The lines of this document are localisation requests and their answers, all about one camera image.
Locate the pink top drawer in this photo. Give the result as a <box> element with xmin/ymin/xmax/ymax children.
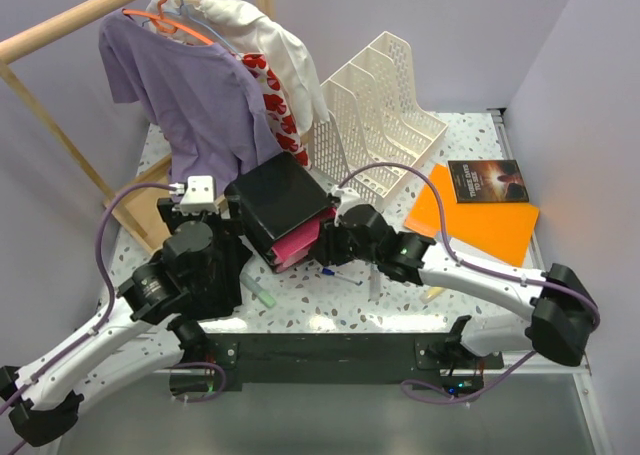
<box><xmin>272</xmin><ymin>208</ymin><xmax>336</xmax><ymax>273</ymax></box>

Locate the green capped highlighter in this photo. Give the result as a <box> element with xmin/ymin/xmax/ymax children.
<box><xmin>240</xmin><ymin>272</ymin><xmax>276</xmax><ymax>308</ymax></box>

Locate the black drawer cabinet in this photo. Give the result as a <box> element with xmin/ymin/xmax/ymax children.
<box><xmin>224</xmin><ymin>153</ymin><xmax>332</xmax><ymax>273</ymax></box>

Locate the yellow capped highlighter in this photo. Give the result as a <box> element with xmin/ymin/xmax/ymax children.
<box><xmin>420</xmin><ymin>287</ymin><xmax>445</xmax><ymax>304</ymax></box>

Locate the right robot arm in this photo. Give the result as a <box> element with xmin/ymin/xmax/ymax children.
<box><xmin>310</xmin><ymin>204</ymin><xmax>600</xmax><ymax>368</ymax></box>

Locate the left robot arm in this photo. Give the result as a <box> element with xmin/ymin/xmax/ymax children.
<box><xmin>1</xmin><ymin>198</ymin><xmax>252</xmax><ymax>447</ymax></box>

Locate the blue whiteboard marker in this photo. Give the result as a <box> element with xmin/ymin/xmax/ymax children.
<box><xmin>321</xmin><ymin>268</ymin><xmax>363</xmax><ymax>286</ymax></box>

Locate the wooden clothes rack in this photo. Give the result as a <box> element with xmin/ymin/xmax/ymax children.
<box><xmin>0</xmin><ymin>0</ymin><xmax>276</xmax><ymax>256</ymax></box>

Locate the white plastic file organizer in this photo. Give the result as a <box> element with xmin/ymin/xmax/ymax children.
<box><xmin>309</xmin><ymin>31</ymin><xmax>448</xmax><ymax>184</ymax></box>

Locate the red floral white garment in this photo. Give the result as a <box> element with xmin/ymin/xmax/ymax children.
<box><xmin>236</xmin><ymin>53</ymin><xmax>311</xmax><ymax>169</ymax></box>

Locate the dark hardcover book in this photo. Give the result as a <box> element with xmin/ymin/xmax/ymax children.
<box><xmin>447</xmin><ymin>159</ymin><xmax>529</xmax><ymax>204</ymax></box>

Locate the purple t-shirt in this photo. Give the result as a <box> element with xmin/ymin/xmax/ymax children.
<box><xmin>99</xmin><ymin>12</ymin><xmax>282</xmax><ymax>190</ymax></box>

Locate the orange clip folder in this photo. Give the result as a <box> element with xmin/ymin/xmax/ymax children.
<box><xmin>429</xmin><ymin>165</ymin><xmax>539</xmax><ymax>267</ymax></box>

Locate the orange clothes hanger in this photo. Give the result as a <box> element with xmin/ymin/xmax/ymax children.
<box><xmin>122</xmin><ymin>0</ymin><xmax>214</xmax><ymax>46</ymax></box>

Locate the white shirt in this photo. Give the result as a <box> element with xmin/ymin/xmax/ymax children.
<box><xmin>144</xmin><ymin>0</ymin><xmax>331</xmax><ymax>132</ymax></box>

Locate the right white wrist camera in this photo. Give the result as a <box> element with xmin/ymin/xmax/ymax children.
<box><xmin>330</xmin><ymin>185</ymin><xmax>364</xmax><ymax>227</ymax></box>

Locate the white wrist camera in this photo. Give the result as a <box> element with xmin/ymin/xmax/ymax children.
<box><xmin>330</xmin><ymin>185</ymin><xmax>364</xmax><ymax>227</ymax></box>
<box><xmin>178</xmin><ymin>175</ymin><xmax>218</xmax><ymax>215</ymax></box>

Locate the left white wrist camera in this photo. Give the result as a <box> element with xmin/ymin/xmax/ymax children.
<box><xmin>178</xmin><ymin>175</ymin><xmax>218</xmax><ymax>215</ymax></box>

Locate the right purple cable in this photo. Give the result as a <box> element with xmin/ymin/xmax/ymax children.
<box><xmin>339</xmin><ymin>162</ymin><xmax>601</xmax><ymax>406</ymax></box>

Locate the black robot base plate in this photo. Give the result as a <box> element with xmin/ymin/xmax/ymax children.
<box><xmin>167</xmin><ymin>317</ymin><xmax>505</xmax><ymax>401</ymax></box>

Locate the blue wire hanger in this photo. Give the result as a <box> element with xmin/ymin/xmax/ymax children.
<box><xmin>141</xmin><ymin>0</ymin><xmax>245</xmax><ymax>56</ymax></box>

